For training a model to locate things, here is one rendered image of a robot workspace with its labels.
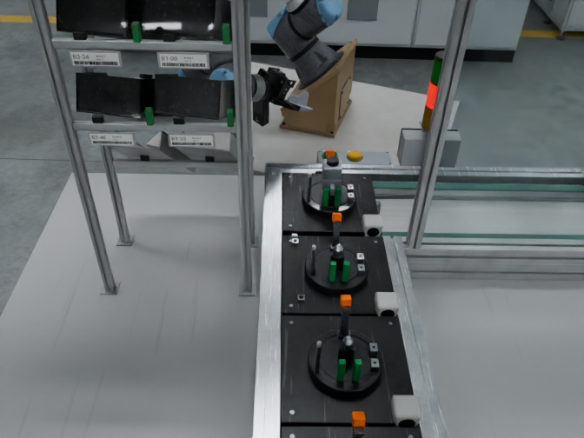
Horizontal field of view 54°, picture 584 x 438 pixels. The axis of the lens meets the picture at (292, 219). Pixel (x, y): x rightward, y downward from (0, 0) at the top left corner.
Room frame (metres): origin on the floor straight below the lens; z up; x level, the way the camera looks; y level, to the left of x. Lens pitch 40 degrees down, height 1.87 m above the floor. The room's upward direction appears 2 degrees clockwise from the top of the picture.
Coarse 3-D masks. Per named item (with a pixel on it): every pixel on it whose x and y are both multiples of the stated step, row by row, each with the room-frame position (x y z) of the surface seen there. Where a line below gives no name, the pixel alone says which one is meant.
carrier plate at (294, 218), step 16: (288, 176) 1.25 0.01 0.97; (304, 176) 1.25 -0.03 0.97; (320, 176) 1.26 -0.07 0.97; (352, 176) 1.26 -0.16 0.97; (368, 176) 1.26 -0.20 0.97; (288, 192) 1.18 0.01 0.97; (368, 192) 1.19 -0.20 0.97; (288, 208) 1.12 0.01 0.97; (304, 208) 1.12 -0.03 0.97; (368, 208) 1.13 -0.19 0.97; (288, 224) 1.05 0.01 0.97; (304, 224) 1.06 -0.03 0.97; (320, 224) 1.06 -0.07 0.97; (352, 224) 1.06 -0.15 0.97
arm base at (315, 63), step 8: (304, 48) 1.75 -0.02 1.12; (312, 48) 1.76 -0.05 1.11; (320, 48) 1.77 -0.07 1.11; (328, 48) 1.79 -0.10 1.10; (296, 56) 1.75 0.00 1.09; (304, 56) 1.75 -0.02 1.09; (312, 56) 1.74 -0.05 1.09; (320, 56) 1.75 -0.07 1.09; (328, 56) 1.75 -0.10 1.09; (336, 56) 1.77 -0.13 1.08; (296, 64) 1.76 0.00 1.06; (304, 64) 1.74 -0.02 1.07; (312, 64) 1.73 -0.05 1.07; (320, 64) 1.73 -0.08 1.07; (328, 64) 1.73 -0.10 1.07; (296, 72) 1.77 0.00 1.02; (304, 72) 1.73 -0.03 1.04; (312, 72) 1.72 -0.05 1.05; (320, 72) 1.72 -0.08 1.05; (304, 80) 1.73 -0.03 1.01; (312, 80) 1.72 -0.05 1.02
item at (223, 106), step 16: (160, 80) 1.01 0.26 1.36; (176, 80) 1.00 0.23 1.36; (192, 80) 1.00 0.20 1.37; (208, 80) 1.00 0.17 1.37; (224, 80) 1.02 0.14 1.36; (160, 96) 0.99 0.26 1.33; (176, 96) 0.99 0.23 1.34; (192, 96) 0.99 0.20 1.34; (208, 96) 0.98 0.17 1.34; (224, 96) 1.01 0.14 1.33; (160, 112) 0.98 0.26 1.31; (176, 112) 0.98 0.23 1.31; (192, 112) 0.97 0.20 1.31; (208, 112) 0.97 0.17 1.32; (224, 112) 1.00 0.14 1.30
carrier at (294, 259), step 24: (288, 240) 1.00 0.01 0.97; (312, 240) 1.00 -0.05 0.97; (360, 240) 1.00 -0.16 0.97; (288, 264) 0.92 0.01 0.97; (312, 264) 0.86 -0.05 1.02; (336, 264) 0.88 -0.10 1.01; (360, 264) 0.89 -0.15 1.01; (384, 264) 0.93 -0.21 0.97; (288, 288) 0.84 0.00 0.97; (312, 288) 0.85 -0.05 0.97; (336, 288) 0.83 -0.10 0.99; (360, 288) 0.85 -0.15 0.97; (384, 288) 0.85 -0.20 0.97; (288, 312) 0.78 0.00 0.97; (312, 312) 0.78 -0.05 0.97; (336, 312) 0.78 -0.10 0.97; (360, 312) 0.78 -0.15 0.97; (384, 312) 0.78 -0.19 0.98
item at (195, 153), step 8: (232, 136) 1.06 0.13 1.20; (232, 144) 1.06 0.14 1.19; (184, 152) 1.11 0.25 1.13; (192, 152) 1.09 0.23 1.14; (200, 152) 1.08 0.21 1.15; (208, 152) 1.07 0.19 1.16; (216, 152) 1.06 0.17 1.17; (224, 152) 1.05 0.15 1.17; (232, 152) 1.06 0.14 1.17; (224, 160) 1.12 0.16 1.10; (232, 160) 1.11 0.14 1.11; (208, 168) 1.24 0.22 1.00; (216, 168) 1.22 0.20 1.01; (224, 168) 1.21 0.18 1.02; (232, 168) 1.19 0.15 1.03
